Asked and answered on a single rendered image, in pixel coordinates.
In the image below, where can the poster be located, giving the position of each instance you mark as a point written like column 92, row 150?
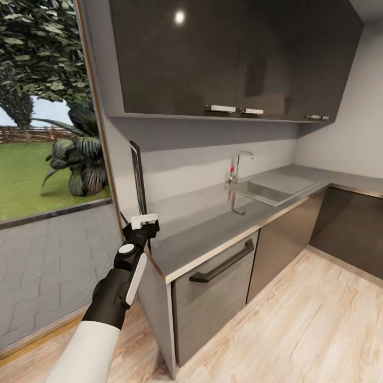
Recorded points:
column 136, row 159

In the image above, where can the dishwasher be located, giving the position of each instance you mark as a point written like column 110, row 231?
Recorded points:
column 207, row 297

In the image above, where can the fixed window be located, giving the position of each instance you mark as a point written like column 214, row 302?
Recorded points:
column 59, row 226

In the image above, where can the drop in sink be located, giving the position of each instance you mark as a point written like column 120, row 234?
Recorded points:
column 272, row 189

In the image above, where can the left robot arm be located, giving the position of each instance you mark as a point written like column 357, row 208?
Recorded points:
column 89, row 354

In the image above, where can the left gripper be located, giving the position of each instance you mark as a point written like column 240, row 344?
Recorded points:
column 146, row 232

